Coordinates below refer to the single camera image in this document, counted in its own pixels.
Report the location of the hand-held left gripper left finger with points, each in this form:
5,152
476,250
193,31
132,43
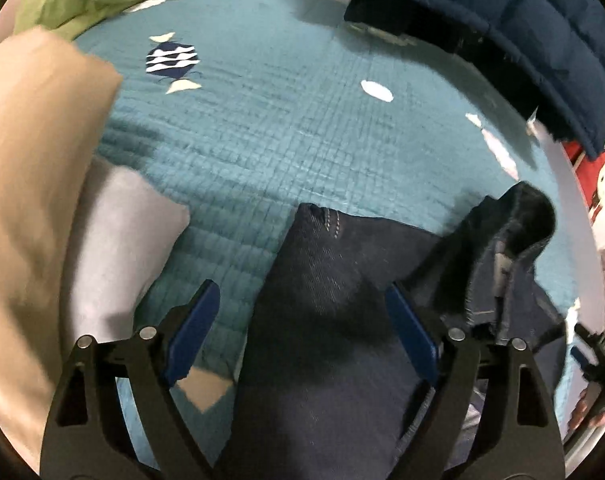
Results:
192,335

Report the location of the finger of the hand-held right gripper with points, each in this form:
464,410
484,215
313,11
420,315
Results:
580,359

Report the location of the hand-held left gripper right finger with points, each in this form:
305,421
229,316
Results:
412,340

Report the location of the dark denim jacket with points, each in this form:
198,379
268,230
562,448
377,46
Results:
322,300

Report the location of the red cartoon cushion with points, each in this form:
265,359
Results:
602,180

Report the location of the teal candy print bedspread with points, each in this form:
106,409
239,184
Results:
292,125

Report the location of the tan garment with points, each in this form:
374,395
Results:
27,170

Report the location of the black garment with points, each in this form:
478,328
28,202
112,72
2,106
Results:
397,15

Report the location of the navy puffer jacket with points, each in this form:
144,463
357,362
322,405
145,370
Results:
532,20

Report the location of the white bed side rail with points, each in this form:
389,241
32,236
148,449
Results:
567,185

